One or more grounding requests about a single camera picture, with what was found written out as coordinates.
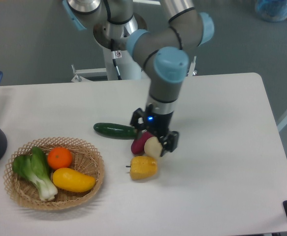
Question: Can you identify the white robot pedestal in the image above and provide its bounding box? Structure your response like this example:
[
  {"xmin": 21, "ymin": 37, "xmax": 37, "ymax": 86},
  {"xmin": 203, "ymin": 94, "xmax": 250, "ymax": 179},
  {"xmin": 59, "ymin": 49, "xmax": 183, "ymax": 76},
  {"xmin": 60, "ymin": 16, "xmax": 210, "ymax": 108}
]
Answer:
[{"xmin": 70, "ymin": 13, "xmax": 198, "ymax": 83}]

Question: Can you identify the green bok choy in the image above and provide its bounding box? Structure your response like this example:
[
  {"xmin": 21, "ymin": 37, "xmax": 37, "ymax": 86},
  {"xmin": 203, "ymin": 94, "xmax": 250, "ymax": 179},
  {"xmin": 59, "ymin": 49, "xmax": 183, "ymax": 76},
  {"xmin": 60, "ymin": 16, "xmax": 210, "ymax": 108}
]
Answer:
[{"xmin": 12, "ymin": 147, "xmax": 58, "ymax": 202}]

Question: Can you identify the cream round potato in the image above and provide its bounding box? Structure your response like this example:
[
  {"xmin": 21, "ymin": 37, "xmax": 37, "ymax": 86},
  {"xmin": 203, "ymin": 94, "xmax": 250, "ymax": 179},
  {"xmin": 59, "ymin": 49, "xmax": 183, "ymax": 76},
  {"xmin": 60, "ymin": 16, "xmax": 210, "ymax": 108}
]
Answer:
[{"xmin": 144, "ymin": 137, "xmax": 162, "ymax": 159}]

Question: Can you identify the blue plastic bag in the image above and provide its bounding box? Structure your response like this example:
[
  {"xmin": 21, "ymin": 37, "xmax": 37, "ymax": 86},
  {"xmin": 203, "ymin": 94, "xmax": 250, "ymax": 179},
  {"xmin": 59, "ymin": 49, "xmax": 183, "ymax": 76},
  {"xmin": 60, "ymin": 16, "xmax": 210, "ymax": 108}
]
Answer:
[{"xmin": 255, "ymin": 0, "xmax": 287, "ymax": 23}]

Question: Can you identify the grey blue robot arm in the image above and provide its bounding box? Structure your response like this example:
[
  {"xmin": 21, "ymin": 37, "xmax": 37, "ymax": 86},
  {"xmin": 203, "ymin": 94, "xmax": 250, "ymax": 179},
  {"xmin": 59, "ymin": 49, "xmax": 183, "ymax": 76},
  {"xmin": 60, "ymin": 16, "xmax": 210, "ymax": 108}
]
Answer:
[{"xmin": 63, "ymin": 0, "xmax": 215, "ymax": 153}]

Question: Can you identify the purple sweet potato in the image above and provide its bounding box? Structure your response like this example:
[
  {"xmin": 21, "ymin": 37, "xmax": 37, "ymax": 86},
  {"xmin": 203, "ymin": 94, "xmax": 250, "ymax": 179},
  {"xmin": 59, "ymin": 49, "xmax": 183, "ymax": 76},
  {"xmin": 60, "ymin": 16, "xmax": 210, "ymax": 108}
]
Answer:
[{"xmin": 130, "ymin": 131, "xmax": 153, "ymax": 155}]

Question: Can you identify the orange tangerine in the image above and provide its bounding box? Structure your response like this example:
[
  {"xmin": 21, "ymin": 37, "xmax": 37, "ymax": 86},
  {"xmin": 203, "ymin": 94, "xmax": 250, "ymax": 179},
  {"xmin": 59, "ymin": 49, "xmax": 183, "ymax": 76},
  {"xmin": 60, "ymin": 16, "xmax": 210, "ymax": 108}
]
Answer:
[{"xmin": 47, "ymin": 147, "xmax": 73, "ymax": 170}]

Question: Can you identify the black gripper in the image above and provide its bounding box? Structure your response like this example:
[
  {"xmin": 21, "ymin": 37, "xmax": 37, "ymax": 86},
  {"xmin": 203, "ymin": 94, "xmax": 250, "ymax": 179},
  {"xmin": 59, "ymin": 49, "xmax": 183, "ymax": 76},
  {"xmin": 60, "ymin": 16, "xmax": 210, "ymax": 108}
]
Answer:
[{"xmin": 130, "ymin": 104, "xmax": 179, "ymax": 157}]

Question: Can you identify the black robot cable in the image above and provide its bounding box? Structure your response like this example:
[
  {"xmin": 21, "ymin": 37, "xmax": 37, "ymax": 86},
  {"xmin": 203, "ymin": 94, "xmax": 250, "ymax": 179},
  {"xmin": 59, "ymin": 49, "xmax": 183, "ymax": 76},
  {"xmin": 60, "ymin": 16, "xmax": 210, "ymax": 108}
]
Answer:
[{"xmin": 110, "ymin": 39, "xmax": 123, "ymax": 81}]

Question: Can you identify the woven wicker basket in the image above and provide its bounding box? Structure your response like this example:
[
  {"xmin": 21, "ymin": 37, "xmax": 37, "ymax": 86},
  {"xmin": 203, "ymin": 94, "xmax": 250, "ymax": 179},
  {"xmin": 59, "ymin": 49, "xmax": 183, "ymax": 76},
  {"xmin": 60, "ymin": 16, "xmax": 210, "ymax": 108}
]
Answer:
[{"xmin": 2, "ymin": 137, "xmax": 105, "ymax": 211}]

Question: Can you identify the dark green cucumber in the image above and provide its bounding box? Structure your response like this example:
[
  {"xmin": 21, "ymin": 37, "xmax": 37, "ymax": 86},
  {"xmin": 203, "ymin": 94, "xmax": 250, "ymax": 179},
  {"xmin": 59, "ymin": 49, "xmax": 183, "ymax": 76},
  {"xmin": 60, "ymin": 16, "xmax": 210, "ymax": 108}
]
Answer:
[{"xmin": 93, "ymin": 122, "xmax": 137, "ymax": 139}]

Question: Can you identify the yellow mango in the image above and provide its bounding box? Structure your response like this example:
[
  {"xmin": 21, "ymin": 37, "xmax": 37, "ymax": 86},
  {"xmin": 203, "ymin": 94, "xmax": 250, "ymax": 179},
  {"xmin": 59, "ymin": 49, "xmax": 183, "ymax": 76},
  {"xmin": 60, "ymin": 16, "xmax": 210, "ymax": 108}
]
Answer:
[{"xmin": 52, "ymin": 168, "xmax": 96, "ymax": 193}]

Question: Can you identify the yellow bell pepper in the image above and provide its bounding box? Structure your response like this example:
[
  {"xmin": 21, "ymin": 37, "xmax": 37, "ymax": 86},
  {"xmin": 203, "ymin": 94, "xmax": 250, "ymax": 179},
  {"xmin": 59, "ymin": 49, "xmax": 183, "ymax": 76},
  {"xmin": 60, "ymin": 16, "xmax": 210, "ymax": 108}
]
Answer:
[{"xmin": 128, "ymin": 156, "xmax": 158, "ymax": 180}]

